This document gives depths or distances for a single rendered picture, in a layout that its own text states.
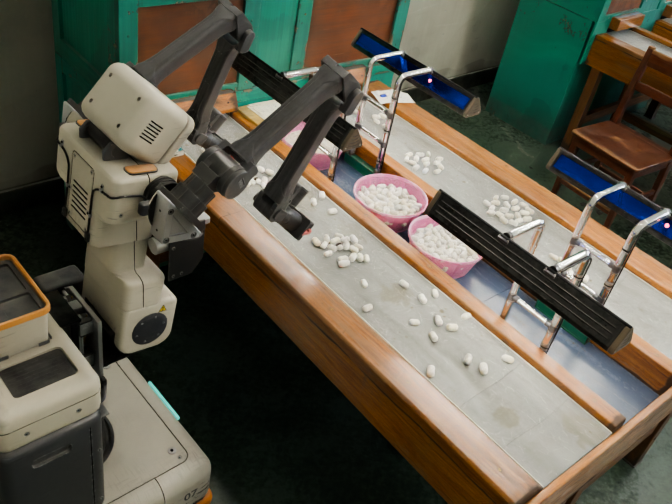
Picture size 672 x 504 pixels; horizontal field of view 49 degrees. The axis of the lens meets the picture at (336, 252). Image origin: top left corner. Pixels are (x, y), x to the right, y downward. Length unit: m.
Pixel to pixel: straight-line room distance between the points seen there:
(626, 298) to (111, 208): 1.64
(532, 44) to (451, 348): 3.19
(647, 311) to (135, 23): 1.90
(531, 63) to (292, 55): 2.32
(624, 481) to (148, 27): 2.35
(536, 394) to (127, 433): 1.20
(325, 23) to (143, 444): 1.76
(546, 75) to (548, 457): 3.38
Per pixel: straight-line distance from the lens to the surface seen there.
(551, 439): 1.99
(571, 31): 4.85
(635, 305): 2.55
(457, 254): 2.47
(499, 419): 1.97
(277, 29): 2.95
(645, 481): 3.10
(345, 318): 2.05
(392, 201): 2.61
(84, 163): 1.75
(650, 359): 2.34
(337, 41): 3.19
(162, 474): 2.26
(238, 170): 1.64
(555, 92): 4.96
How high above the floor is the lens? 2.14
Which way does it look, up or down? 37 degrees down
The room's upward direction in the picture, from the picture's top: 12 degrees clockwise
